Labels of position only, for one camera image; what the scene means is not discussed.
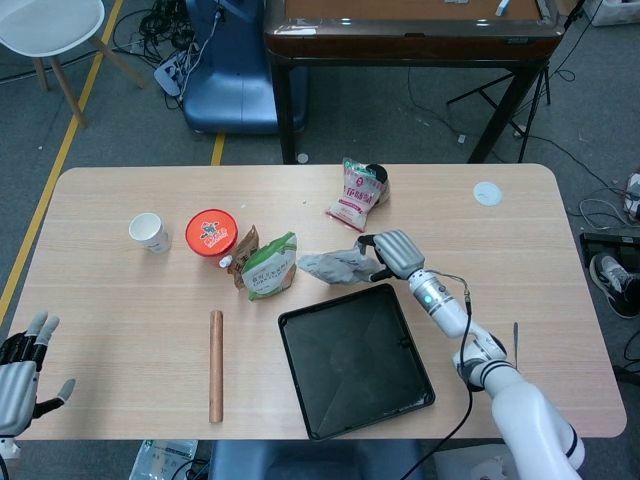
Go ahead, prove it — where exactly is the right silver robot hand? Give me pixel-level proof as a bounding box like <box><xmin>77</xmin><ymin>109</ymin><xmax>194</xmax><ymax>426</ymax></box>
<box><xmin>355</xmin><ymin>229</ymin><xmax>427</xmax><ymax>282</ymax></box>

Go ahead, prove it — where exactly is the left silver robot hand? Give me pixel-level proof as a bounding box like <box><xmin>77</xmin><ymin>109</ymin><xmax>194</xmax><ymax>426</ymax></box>
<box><xmin>0</xmin><ymin>310</ymin><xmax>77</xmax><ymax>436</ymax></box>

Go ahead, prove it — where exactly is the clear white powder bag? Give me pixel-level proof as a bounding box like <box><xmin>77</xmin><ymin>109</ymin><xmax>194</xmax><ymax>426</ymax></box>
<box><xmin>296</xmin><ymin>245</ymin><xmax>381</xmax><ymax>287</ymax></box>

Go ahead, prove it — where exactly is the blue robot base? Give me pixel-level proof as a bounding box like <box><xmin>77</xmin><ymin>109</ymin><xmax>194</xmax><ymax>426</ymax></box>
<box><xmin>182</xmin><ymin>0</ymin><xmax>307</xmax><ymax>136</ymax></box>

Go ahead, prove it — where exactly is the red white sugar bag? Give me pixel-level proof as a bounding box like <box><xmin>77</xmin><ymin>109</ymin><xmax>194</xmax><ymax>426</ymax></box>
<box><xmin>324</xmin><ymin>157</ymin><xmax>382</xmax><ymax>234</ymax></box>

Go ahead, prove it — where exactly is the black plastic tray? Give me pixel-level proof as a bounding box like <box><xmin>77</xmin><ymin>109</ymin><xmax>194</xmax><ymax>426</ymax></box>
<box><xmin>277</xmin><ymin>282</ymin><xmax>436</xmax><ymax>442</ymax></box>

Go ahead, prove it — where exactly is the jar with black lid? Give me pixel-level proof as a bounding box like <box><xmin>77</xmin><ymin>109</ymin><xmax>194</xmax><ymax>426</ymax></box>
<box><xmin>364</xmin><ymin>163</ymin><xmax>392</xmax><ymax>206</ymax></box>

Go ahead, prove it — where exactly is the white round grommet cap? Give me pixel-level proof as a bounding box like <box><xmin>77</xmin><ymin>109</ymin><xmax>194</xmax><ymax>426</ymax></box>
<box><xmin>472</xmin><ymin>180</ymin><xmax>504</xmax><ymax>206</ymax></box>

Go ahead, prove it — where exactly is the green white corn starch pouch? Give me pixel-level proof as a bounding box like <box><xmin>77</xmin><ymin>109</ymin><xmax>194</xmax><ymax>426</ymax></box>
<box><xmin>241</xmin><ymin>231</ymin><xmax>299</xmax><ymax>302</ymax></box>

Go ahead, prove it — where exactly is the brown spout pouch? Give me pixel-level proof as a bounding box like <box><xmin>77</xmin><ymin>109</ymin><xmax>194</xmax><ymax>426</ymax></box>
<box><xmin>218</xmin><ymin>224</ymin><xmax>261</xmax><ymax>291</ymax></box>

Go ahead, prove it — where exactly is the clear plastic bottle pack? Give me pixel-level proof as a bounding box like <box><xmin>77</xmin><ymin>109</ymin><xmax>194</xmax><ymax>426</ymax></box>
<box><xmin>130</xmin><ymin>438</ymin><xmax>200</xmax><ymax>480</ymax></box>

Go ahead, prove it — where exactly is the orange tub with lid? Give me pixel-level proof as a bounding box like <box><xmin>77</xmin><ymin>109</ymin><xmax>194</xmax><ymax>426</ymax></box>
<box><xmin>185</xmin><ymin>208</ymin><xmax>239</xmax><ymax>259</ymax></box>

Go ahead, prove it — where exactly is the wooden rolling pin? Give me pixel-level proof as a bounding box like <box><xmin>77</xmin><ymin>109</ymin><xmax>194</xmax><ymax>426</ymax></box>
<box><xmin>208</xmin><ymin>309</ymin><xmax>225</xmax><ymax>425</ymax></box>

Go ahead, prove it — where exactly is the white paper cup stack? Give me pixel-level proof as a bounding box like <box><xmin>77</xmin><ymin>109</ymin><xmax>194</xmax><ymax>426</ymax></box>
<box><xmin>128</xmin><ymin>212</ymin><xmax>171</xmax><ymax>254</ymax></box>

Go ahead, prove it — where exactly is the dark wood mahjong table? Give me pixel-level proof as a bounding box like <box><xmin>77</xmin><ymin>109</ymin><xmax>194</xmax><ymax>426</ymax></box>
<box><xmin>263</xmin><ymin>0</ymin><xmax>561</xmax><ymax>165</ymax></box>

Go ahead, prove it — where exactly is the black flat floor device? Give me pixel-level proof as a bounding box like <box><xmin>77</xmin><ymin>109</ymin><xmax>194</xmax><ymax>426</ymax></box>
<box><xmin>579</xmin><ymin>230</ymin><xmax>640</xmax><ymax>257</ymax></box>

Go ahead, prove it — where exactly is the black tripod stand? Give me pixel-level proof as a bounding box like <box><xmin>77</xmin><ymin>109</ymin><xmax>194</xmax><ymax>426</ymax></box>
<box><xmin>446</xmin><ymin>49</ymin><xmax>554</xmax><ymax>151</ymax></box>

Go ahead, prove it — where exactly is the grey black sneaker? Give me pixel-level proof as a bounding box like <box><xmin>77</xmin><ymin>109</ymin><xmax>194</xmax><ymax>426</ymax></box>
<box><xmin>588</xmin><ymin>252</ymin><xmax>640</xmax><ymax>320</ymax></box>

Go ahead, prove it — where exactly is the white cardboard box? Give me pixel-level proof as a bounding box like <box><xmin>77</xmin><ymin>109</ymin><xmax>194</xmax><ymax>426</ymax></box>
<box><xmin>432</xmin><ymin>444</ymin><xmax>516</xmax><ymax>480</ymax></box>

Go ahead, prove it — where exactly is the white power strip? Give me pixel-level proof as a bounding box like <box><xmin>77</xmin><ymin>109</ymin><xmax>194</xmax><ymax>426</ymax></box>
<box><xmin>153</xmin><ymin>49</ymin><xmax>201</xmax><ymax>99</ymax></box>

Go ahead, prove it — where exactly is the white chair with wooden legs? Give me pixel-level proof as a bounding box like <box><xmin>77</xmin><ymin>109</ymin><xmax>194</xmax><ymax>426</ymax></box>
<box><xmin>0</xmin><ymin>0</ymin><xmax>149</xmax><ymax>129</ymax></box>

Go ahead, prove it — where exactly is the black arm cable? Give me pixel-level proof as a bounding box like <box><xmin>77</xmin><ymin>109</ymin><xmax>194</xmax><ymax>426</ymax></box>
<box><xmin>399</xmin><ymin>269</ymin><xmax>476</xmax><ymax>480</ymax></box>

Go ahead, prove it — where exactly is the black floor cable bundle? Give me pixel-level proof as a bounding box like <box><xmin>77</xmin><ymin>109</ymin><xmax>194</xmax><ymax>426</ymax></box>
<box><xmin>112</xmin><ymin>0</ymin><xmax>201</xmax><ymax>66</ymax></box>

